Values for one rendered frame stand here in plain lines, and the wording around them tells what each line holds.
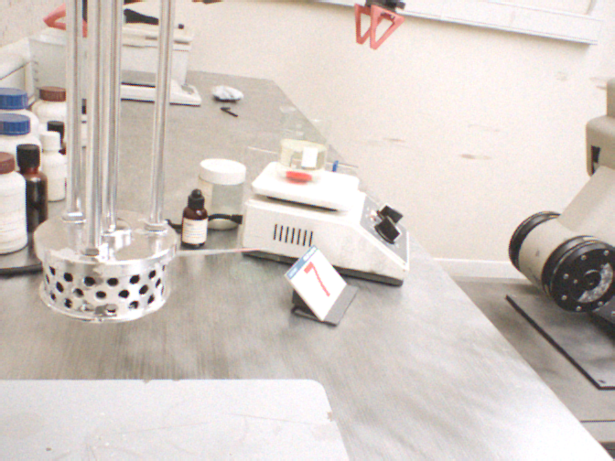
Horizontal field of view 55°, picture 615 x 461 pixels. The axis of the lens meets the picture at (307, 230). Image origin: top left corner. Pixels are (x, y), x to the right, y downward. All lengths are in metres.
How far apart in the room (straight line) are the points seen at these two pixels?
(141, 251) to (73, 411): 0.19
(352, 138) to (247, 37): 0.54
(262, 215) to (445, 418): 0.31
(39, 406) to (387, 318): 0.34
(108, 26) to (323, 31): 1.91
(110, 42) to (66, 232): 0.09
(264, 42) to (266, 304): 1.61
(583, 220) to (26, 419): 1.19
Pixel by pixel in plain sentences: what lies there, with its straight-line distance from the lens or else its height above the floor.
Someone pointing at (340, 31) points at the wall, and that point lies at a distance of 2.19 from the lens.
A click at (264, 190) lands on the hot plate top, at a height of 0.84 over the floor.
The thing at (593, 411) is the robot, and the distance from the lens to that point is 1.36.
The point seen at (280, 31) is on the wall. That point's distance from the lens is 2.15.
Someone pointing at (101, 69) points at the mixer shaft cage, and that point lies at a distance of 0.26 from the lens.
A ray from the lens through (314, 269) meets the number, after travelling 0.63.
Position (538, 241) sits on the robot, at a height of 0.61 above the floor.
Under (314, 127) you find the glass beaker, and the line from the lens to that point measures 0.68.
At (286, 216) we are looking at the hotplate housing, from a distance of 0.67.
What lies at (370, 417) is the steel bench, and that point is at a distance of 0.49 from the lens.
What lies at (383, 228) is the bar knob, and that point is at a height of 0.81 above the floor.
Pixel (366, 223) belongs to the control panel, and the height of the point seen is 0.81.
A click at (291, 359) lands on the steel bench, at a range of 0.53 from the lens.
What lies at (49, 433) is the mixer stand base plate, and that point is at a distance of 0.44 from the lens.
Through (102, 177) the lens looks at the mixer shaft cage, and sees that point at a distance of 0.27.
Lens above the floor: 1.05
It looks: 22 degrees down
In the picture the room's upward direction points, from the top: 9 degrees clockwise
